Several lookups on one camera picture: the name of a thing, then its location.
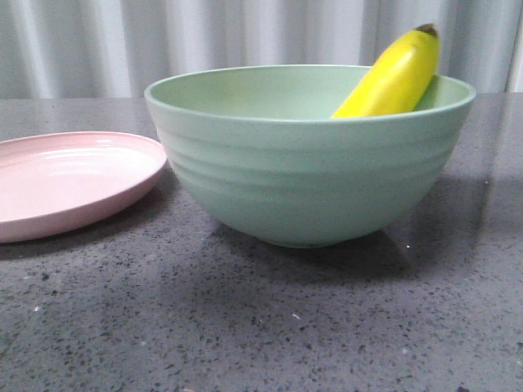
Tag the green ribbed bowl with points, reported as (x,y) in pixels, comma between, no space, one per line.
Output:
(258,148)

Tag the white curtain backdrop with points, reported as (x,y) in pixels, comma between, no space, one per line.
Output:
(78,49)

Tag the yellow banana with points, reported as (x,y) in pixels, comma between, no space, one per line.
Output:
(398,78)

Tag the pink plate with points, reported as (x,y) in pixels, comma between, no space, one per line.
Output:
(55,183)

